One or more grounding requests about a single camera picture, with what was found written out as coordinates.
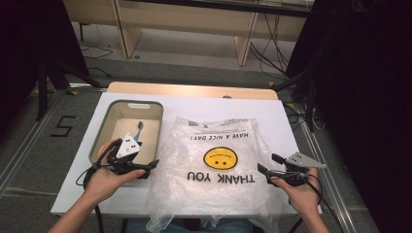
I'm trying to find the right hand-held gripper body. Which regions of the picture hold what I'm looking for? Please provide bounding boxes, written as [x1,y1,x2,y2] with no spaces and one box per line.
[268,151,326,187]

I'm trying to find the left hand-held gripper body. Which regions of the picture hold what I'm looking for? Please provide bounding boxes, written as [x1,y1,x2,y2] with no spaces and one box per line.
[107,132,145,176]

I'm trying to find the grey storage bin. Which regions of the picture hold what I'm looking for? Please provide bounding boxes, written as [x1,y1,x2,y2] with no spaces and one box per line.
[87,99,164,187]

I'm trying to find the clear plastic bag smiley print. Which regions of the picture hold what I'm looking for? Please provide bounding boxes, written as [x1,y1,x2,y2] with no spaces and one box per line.
[146,116,294,233]

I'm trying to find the person's right hand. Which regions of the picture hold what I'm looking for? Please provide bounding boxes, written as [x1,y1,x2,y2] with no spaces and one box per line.
[270,167,323,217]

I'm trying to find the person's left hand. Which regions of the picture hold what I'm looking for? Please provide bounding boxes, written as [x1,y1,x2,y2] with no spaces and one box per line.
[82,138,148,206]

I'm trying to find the black tripod stand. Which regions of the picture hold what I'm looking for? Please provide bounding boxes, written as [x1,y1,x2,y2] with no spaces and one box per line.
[34,57,102,122]
[273,69,319,134]

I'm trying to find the person's blue jeans legs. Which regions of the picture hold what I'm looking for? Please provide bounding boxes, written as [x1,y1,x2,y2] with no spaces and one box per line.
[124,217,255,233]

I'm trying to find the white table board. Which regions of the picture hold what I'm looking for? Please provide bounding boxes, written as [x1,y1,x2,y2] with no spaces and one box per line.
[51,91,324,216]

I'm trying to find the black curtain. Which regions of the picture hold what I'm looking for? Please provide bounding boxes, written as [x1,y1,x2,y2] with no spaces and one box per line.
[0,0,90,130]
[285,0,412,233]

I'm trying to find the long wooden desk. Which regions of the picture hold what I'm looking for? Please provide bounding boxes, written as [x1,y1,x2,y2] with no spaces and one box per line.
[62,0,314,68]

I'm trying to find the right hand-held gripper cable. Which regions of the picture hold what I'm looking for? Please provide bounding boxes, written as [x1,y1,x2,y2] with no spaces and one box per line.
[287,174,346,233]

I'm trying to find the hand-held gripper cable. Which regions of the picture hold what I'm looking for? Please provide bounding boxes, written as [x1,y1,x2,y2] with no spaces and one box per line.
[287,174,346,233]
[75,140,118,233]

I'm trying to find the left hand-held gripper cable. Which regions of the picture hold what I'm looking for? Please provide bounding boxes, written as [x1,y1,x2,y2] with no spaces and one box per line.
[75,140,118,233]

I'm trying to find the black floor cable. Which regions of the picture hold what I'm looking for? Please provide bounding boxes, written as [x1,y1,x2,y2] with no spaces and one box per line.
[80,45,115,79]

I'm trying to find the black desk power cables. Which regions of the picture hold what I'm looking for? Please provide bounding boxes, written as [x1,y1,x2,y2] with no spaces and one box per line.
[249,13,291,78]

